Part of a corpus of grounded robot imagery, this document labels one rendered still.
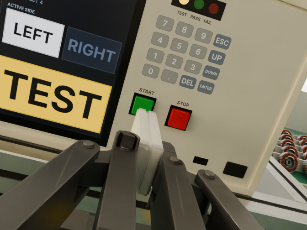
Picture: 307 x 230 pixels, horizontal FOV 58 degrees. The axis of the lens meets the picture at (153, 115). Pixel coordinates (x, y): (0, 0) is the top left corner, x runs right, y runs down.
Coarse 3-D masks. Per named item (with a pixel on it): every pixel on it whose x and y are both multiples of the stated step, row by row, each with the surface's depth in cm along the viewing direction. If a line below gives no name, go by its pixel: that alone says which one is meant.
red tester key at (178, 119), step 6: (174, 108) 27; (174, 114) 27; (180, 114) 27; (186, 114) 27; (168, 120) 28; (174, 120) 27; (180, 120) 27; (186, 120) 27; (174, 126) 27; (180, 126) 27
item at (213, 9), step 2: (212, 4) 25; (214, 4) 25; (216, 4) 25; (210, 6) 25; (212, 6) 25; (214, 6) 25; (216, 6) 25; (210, 8) 25; (212, 8) 25; (214, 8) 25; (216, 8) 25; (210, 10) 25; (212, 10) 25; (214, 10) 25; (216, 10) 25; (210, 12) 25; (212, 12) 25; (214, 12) 25; (216, 12) 25
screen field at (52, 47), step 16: (16, 16) 24; (32, 16) 24; (16, 32) 25; (32, 32) 25; (48, 32) 25; (64, 32) 25; (80, 32) 25; (32, 48) 25; (48, 48) 25; (64, 48) 25; (80, 48) 25; (96, 48) 25; (112, 48) 25; (96, 64) 26; (112, 64) 26
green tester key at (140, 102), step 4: (136, 96) 27; (140, 96) 27; (136, 100) 26; (140, 100) 26; (144, 100) 26; (148, 100) 27; (152, 100) 27; (136, 104) 27; (140, 104) 27; (144, 104) 27; (148, 104) 27; (152, 104) 27; (132, 108) 27; (136, 108) 27; (144, 108) 27; (148, 108) 27; (132, 112) 27; (136, 112) 27
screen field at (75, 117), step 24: (0, 72) 26; (24, 72) 26; (48, 72) 26; (0, 96) 26; (24, 96) 26; (48, 96) 26; (72, 96) 27; (96, 96) 27; (72, 120) 27; (96, 120) 27
